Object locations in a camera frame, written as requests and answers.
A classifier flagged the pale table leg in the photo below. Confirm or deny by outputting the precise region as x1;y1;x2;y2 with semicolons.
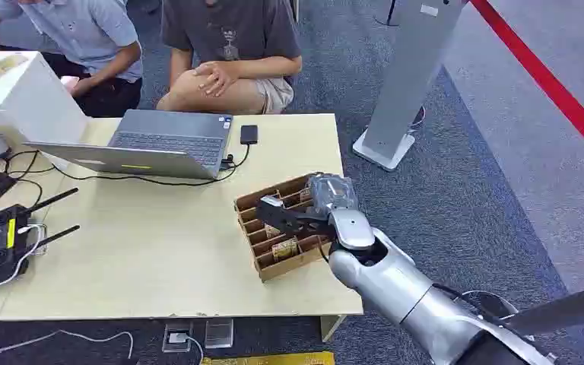
319;314;348;344

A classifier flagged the metal floor socket plate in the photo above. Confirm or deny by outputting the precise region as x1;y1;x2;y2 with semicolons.
204;318;234;350

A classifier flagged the short black drive cable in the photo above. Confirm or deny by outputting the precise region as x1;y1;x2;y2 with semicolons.
220;144;251;171

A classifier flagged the red barrier belt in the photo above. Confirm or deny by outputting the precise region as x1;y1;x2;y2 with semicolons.
468;0;584;173

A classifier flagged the dark grey bar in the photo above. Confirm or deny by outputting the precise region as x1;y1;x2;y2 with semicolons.
502;280;584;337

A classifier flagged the white floor cable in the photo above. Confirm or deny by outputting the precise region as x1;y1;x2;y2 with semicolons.
0;329;135;360

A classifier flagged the white cable on controller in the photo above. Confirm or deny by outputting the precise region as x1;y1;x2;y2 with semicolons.
0;224;47;290

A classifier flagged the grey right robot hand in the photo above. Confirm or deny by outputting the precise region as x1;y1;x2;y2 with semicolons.
255;173;376;252

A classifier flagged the person in grey shirt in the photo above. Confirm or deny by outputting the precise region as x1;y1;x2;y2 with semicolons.
155;0;303;116

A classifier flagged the person in blue shirt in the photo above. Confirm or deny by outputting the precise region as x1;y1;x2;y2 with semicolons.
0;0;145;119

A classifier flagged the white floor stand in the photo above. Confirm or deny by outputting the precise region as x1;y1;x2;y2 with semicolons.
352;0;470;173

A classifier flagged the floor socket with plug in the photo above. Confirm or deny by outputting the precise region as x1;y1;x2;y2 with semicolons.
161;322;194;354

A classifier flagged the long black cable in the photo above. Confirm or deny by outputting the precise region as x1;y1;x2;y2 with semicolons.
3;150;237;188

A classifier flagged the yellow floor strip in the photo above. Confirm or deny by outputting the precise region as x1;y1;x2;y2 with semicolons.
200;351;336;365

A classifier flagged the white cardboard box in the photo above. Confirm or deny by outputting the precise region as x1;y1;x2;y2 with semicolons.
0;50;90;153

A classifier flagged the pink phone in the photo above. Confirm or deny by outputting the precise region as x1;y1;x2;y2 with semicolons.
59;75;81;95

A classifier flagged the clear small case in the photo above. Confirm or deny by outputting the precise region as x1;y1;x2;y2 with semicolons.
26;224;48;257

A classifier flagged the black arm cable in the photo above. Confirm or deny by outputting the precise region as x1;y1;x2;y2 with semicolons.
432;283;530;334

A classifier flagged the wooden card box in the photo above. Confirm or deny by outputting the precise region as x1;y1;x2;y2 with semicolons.
233;173;335;283

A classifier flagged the grey open laptop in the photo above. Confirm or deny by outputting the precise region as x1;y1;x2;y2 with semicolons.
22;109;234;181

